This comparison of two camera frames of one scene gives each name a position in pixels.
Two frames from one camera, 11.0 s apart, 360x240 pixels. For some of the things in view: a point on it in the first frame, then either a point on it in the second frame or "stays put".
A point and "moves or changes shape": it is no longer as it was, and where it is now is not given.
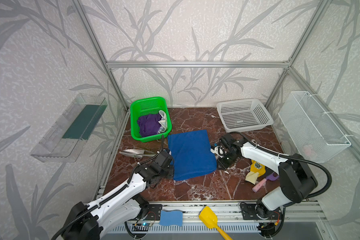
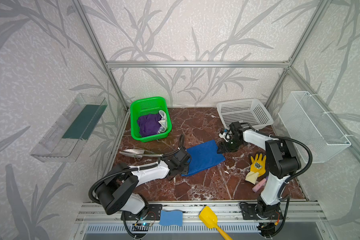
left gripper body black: x=168 y=163 → x=184 y=162
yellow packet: x=256 y=167 stays put
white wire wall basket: x=313 y=134 stays put
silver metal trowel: x=136 y=153 stays put
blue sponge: x=171 y=217 stays put
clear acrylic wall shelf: x=67 y=137 stays put
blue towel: x=191 y=153 moves or changes shape
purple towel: x=148 y=125 stays put
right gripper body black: x=224 y=156 → x=226 y=142
